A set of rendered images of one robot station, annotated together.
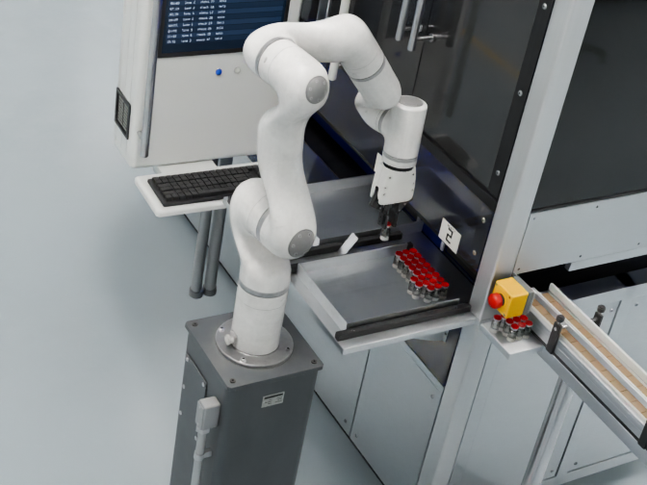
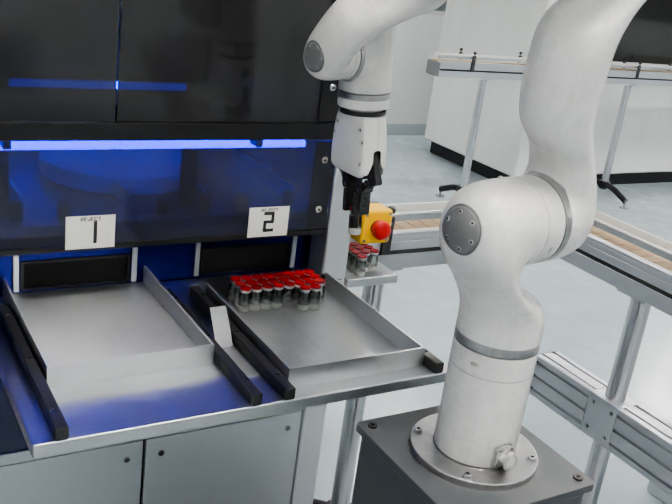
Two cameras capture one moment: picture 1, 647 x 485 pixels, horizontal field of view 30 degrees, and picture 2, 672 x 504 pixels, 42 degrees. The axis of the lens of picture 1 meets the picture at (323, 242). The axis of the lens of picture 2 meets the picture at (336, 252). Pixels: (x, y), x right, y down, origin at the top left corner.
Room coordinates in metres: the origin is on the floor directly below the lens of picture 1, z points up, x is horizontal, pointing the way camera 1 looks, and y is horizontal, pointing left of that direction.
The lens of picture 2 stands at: (2.48, 1.24, 1.55)
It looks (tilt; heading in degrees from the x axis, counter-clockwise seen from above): 20 degrees down; 272
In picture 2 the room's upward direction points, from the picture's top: 8 degrees clockwise
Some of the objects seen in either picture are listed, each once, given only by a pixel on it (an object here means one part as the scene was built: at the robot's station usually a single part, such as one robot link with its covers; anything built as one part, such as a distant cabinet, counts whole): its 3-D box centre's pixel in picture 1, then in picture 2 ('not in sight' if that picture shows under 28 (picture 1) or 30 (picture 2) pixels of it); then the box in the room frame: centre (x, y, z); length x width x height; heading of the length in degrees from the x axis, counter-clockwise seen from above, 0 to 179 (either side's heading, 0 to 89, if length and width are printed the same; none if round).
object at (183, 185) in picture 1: (219, 183); not in sight; (3.04, 0.34, 0.82); 0.40 x 0.14 x 0.02; 123
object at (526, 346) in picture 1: (515, 336); (356, 268); (2.50, -0.53, 0.87); 0.14 x 0.13 x 0.02; 125
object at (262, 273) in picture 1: (262, 233); (497, 264); (2.31, 0.14, 1.16); 0.19 x 0.12 x 0.24; 44
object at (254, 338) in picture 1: (258, 313); (484, 397); (2.28, 0.12, 0.95); 0.19 x 0.19 x 0.18
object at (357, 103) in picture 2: (400, 157); (363, 99); (2.52, -0.14, 1.31); 0.09 x 0.08 x 0.03; 126
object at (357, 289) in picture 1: (377, 286); (309, 323); (2.56, -0.16, 0.90); 0.34 x 0.26 x 0.04; 125
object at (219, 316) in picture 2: (331, 248); (233, 340); (2.68, -0.02, 0.91); 0.14 x 0.03 x 0.06; 126
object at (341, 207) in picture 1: (349, 210); (102, 318); (2.90, -0.05, 0.90); 0.34 x 0.26 x 0.04; 125
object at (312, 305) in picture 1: (355, 255); (211, 339); (2.72, -0.09, 0.87); 0.70 x 0.48 x 0.02; 35
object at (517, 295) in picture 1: (511, 296); (368, 222); (2.49, -0.49, 0.99); 0.08 x 0.07 x 0.07; 125
